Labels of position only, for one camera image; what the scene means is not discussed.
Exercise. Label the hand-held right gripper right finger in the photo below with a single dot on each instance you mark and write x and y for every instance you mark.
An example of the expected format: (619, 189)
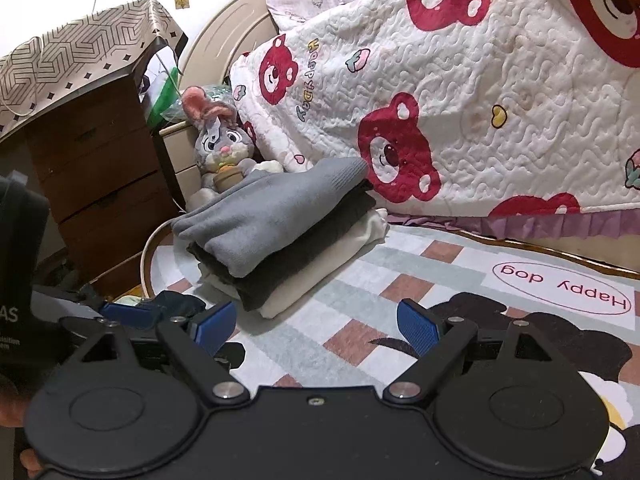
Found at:
(416, 321)

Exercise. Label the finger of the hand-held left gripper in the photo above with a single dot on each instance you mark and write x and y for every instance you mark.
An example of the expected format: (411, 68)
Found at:
(131, 314)

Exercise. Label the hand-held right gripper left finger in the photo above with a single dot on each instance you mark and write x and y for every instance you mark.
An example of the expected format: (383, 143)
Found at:
(220, 321)

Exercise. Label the grey ribbed sweater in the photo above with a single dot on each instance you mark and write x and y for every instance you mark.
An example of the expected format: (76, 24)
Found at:
(260, 215)

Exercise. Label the person's left hand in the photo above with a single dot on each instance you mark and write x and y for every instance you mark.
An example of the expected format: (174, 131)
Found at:
(11, 402)

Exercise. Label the checkered dog print rug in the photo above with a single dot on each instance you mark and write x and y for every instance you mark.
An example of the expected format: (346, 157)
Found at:
(400, 270)

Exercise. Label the cream folded garment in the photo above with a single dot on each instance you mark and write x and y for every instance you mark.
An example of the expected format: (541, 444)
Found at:
(330, 265)

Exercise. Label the dark grey folded garment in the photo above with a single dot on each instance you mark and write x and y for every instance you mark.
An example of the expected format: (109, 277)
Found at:
(300, 250)

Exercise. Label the brown wooden dresser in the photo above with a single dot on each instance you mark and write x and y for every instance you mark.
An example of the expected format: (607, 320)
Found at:
(100, 160)

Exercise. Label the purple ruffled bed skirt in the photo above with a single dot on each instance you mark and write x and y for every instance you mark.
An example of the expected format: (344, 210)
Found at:
(550, 222)

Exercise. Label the beige nightstand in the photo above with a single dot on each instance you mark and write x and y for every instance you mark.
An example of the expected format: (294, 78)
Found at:
(182, 150)

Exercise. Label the grey bunny plush toy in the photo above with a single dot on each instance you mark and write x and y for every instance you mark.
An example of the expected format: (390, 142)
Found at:
(220, 140)

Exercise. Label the green and white plastic bag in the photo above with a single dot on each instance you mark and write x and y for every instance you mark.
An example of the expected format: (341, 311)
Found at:
(162, 95)

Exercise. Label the geometric patterned dresser cloth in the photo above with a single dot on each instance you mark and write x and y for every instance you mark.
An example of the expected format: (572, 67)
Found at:
(75, 50)

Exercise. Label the white quilt with red bears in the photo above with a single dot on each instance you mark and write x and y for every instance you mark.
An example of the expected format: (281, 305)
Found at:
(500, 85)

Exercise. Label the beige bed headboard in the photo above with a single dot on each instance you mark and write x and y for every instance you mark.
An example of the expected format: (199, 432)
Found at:
(220, 45)

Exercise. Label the pale pink pillow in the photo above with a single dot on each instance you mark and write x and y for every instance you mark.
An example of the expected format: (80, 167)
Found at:
(300, 5)

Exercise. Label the beige bed frame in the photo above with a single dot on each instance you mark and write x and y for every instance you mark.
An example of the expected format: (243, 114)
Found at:
(600, 255)

